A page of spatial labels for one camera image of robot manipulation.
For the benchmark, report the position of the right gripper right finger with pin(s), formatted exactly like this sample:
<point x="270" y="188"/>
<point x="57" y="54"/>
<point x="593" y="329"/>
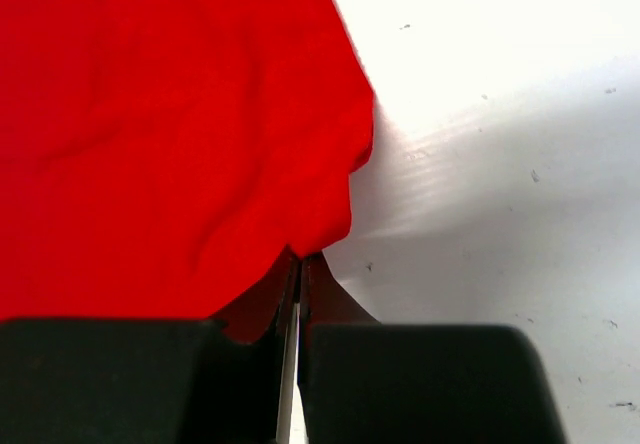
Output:
<point x="362" y="381"/>

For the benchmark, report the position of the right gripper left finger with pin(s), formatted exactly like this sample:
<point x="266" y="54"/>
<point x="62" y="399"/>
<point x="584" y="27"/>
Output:
<point x="222" y="379"/>

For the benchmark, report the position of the red t-shirt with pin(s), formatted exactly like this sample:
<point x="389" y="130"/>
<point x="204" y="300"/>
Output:
<point x="157" y="156"/>

